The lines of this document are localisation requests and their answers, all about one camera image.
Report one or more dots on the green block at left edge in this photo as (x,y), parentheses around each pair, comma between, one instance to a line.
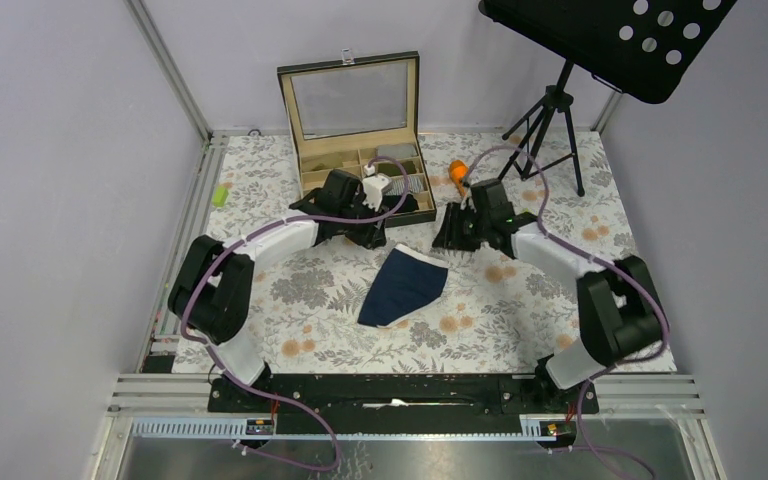
(220,196)

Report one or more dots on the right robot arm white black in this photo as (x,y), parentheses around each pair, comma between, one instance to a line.
(618,310)

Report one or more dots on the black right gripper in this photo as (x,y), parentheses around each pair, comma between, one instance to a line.
(449,236)

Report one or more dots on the wooden organizer box glass lid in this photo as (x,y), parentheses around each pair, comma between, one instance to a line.
(356,104)

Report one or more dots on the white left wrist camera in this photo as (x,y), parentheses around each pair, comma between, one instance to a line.
(374,188)

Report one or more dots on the olive rolled underwear in box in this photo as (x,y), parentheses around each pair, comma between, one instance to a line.
(390,169)

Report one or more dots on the olive khaki underwear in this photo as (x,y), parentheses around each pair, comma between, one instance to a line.
(329,161)

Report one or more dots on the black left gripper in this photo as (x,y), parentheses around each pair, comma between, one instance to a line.
(378,235)

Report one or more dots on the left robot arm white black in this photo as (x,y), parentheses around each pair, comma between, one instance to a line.
(211,293)

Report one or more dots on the striped rolled underwear in box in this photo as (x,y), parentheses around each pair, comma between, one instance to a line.
(413,184)

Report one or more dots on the grey rolled underwear in box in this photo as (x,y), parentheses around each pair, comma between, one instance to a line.
(398,151)

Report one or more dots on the navy blue underwear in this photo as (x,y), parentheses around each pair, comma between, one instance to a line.
(407,282)

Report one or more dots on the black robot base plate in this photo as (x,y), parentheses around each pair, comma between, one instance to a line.
(391,404)

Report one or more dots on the floral table cloth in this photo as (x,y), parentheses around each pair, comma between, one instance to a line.
(495,314)

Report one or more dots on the black music stand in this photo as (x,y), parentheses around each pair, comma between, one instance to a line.
(638,48)

